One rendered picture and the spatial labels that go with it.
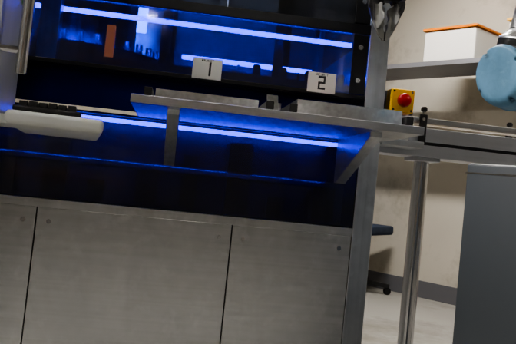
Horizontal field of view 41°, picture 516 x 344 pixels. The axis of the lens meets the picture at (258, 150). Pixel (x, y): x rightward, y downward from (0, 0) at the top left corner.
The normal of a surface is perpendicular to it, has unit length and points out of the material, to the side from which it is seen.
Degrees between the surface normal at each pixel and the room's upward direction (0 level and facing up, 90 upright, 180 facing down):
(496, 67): 98
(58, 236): 90
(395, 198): 90
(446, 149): 90
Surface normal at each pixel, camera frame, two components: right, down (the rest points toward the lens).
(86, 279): 0.12, -0.04
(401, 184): -0.75, -0.11
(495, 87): -0.86, 0.02
